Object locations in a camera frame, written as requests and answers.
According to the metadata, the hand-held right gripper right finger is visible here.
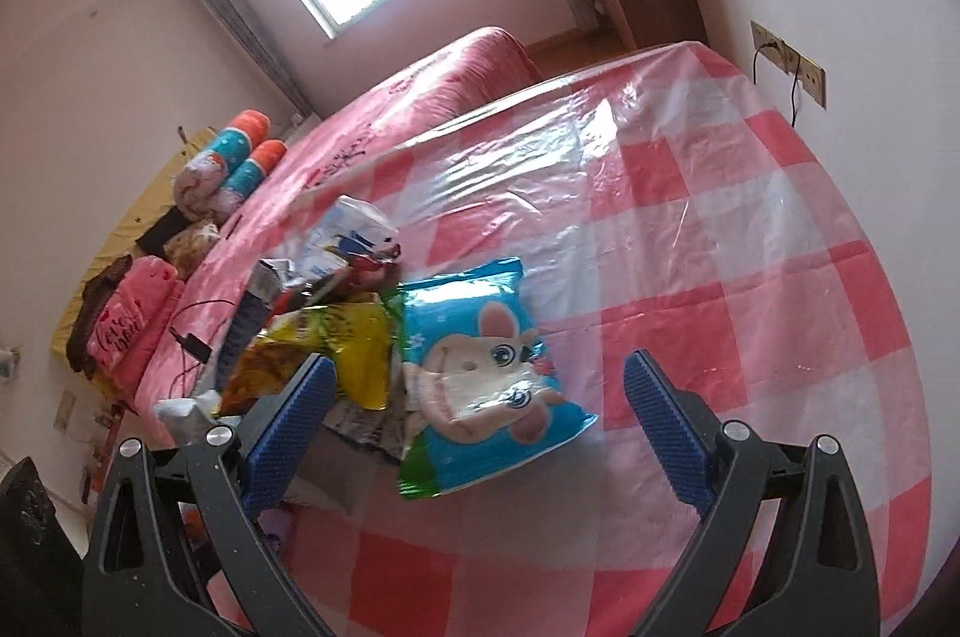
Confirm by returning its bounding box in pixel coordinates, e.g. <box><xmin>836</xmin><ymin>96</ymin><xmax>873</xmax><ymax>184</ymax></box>
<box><xmin>622</xmin><ymin>348</ymin><xmax>880</xmax><ymax>637</ymax></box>

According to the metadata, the orange teal bolster pillow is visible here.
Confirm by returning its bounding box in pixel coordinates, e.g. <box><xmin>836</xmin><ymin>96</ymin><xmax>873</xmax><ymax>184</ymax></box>
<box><xmin>214</xmin><ymin>140</ymin><xmax>290</xmax><ymax>211</ymax></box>
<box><xmin>174</xmin><ymin>108</ymin><xmax>272</xmax><ymax>218</ymax></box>

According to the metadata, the white blue packet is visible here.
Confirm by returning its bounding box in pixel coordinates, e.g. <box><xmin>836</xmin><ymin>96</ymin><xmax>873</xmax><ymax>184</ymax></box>
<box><xmin>298</xmin><ymin>194</ymin><xmax>400</xmax><ymax>282</ymax></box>

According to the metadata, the black cloth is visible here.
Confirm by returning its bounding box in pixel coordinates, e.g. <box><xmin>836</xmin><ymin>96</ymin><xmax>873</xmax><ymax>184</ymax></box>
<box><xmin>135</xmin><ymin>206</ymin><xmax>188</xmax><ymax>256</ymax></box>

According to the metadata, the brown cloth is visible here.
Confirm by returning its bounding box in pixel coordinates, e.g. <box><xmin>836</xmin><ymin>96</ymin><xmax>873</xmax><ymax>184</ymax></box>
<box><xmin>66</xmin><ymin>258</ymin><xmax>136</xmax><ymax>375</ymax></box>

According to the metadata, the dark blue cardboard box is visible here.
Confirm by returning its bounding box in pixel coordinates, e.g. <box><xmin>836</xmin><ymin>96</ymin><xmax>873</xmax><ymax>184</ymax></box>
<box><xmin>221</xmin><ymin>258</ymin><xmax>290</xmax><ymax>394</ymax></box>

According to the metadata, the bed with pink sheet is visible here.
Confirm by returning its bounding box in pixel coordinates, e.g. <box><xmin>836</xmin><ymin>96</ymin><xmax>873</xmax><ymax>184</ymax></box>
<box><xmin>131</xmin><ymin>26</ymin><xmax>545</xmax><ymax>450</ymax></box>

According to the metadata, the blue rabbit tissue packet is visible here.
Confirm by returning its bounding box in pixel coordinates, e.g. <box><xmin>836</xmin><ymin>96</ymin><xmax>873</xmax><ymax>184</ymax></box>
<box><xmin>396</xmin><ymin>257</ymin><xmax>601</xmax><ymax>501</ymax></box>

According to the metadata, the green foil wrapper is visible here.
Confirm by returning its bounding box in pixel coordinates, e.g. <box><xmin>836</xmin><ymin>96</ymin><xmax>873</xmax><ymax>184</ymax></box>
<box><xmin>379</xmin><ymin>284</ymin><xmax>445</xmax><ymax>501</ymax></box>

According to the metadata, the white wall radiator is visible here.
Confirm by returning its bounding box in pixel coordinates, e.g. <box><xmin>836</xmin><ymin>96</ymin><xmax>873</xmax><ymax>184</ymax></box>
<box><xmin>182</xmin><ymin>0</ymin><xmax>316</xmax><ymax>121</ymax></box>

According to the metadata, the pink white checkered tablecloth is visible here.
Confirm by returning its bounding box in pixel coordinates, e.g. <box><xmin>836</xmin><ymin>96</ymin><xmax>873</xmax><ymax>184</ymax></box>
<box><xmin>202</xmin><ymin>41</ymin><xmax>920</xmax><ymax>637</ymax></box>

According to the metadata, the orange snack bag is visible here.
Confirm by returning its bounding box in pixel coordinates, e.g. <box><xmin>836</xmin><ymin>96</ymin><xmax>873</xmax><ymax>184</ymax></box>
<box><xmin>221</xmin><ymin>337</ymin><xmax>301</xmax><ymax>419</ymax></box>

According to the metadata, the beige wall socket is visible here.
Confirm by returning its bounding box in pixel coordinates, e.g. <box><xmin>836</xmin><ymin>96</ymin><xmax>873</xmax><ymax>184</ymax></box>
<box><xmin>780</xmin><ymin>43</ymin><xmax>827</xmax><ymax>109</ymax></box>
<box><xmin>751</xmin><ymin>20</ymin><xmax>785</xmax><ymax>61</ymax></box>

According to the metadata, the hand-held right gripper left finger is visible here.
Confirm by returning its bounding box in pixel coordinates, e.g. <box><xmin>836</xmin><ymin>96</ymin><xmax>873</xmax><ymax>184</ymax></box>
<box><xmin>81</xmin><ymin>356</ymin><xmax>336</xmax><ymax>637</ymax></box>

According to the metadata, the pink folded garment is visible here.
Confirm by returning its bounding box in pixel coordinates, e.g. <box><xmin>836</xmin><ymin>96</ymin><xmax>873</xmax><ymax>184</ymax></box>
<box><xmin>86</xmin><ymin>256</ymin><xmax>185</xmax><ymax>375</ymax></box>

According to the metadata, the beige floral pillow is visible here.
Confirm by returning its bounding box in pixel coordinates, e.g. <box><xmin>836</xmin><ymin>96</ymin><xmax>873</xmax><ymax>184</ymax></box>
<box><xmin>165</xmin><ymin>222</ymin><xmax>222</xmax><ymax>278</ymax></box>

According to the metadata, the white flat packet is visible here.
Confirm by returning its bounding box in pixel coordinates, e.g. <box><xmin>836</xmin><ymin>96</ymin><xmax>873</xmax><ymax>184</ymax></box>
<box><xmin>154</xmin><ymin>393</ymin><xmax>226</xmax><ymax>450</ymax></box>

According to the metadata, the black charger cable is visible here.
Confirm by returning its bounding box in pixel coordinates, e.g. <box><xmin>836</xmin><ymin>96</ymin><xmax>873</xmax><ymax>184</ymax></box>
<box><xmin>161</xmin><ymin>299</ymin><xmax>241</xmax><ymax>398</ymax></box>

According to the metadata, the grey silver foil bag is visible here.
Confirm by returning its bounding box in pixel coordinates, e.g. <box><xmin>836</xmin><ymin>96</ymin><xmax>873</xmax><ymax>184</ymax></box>
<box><xmin>322</xmin><ymin>393</ymin><xmax>421</xmax><ymax>467</ymax></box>

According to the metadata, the yellow snack bag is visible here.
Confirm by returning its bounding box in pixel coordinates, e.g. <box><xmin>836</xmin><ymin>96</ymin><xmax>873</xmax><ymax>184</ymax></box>
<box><xmin>259</xmin><ymin>299</ymin><xmax>398</xmax><ymax>413</ymax></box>

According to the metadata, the yellow headboard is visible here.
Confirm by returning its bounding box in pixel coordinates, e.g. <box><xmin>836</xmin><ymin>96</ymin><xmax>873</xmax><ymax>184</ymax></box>
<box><xmin>49</xmin><ymin>127</ymin><xmax>218</xmax><ymax>375</ymax></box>

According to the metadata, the red wrapper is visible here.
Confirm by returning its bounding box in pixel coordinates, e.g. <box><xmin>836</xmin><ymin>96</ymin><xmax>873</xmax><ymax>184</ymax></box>
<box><xmin>349</xmin><ymin>243</ymin><xmax>406</xmax><ymax>297</ymax></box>

